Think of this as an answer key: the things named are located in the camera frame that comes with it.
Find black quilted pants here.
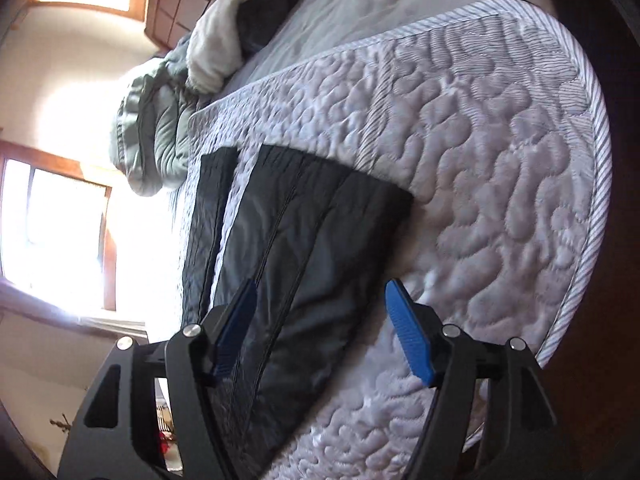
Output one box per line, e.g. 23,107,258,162
182,145,413,479

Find grey quilted bedspread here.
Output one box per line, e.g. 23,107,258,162
176,0,612,479

